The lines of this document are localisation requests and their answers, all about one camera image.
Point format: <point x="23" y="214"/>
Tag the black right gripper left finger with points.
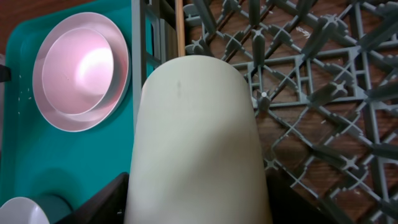
<point x="106" y="207"/>

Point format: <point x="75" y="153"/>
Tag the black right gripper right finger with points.
<point x="287" y="206"/>

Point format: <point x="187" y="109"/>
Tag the small grey bowl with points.
<point x="22" y="210"/>

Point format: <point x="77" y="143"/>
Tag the pale green cup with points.
<point x="197" y="156"/>

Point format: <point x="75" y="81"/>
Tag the grey dishwasher rack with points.
<point x="322" y="77"/>

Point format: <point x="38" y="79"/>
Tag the teal plastic tray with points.
<point x="62" y="170"/>

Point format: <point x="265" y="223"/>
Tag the large pink plate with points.
<point x="121" y="75"/>

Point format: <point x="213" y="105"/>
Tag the wooden chopstick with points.
<point x="180" y="27"/>

